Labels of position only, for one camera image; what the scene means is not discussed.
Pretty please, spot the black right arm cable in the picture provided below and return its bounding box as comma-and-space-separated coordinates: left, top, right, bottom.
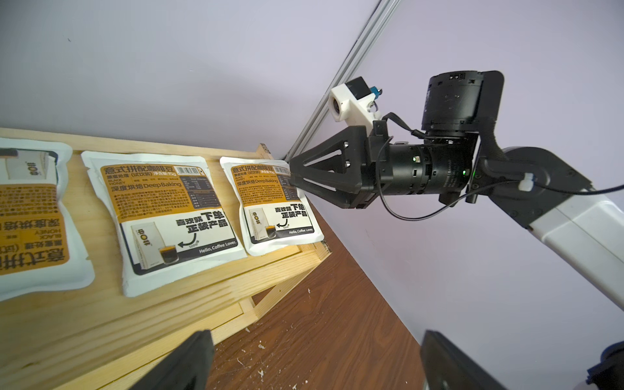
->
374, 111, 624, 223

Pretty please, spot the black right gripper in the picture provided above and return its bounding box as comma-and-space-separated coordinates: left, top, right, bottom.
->
289, 71, 505, 209

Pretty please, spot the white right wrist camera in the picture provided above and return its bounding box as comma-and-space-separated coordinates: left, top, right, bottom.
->
328, 76, 383, 133

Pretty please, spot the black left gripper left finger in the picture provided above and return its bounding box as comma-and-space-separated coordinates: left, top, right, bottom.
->
131, 330, 215, 390

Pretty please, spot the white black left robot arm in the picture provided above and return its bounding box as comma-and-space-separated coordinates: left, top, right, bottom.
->
131, 330, 623, 389

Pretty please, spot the yellow coffee bag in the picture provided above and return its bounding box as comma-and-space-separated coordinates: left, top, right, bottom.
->
219, 157, 324, 257
81, 151, 247, 297
1, 138, 95, 301

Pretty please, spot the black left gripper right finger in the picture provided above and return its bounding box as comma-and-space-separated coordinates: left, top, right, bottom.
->
420, 330, 505, 390

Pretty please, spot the light wooden two-tier shelf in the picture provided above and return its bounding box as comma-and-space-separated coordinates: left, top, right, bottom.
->
1, 128, 330, 389

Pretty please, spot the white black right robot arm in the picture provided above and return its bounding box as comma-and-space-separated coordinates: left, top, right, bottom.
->
289, 71, 623, 306

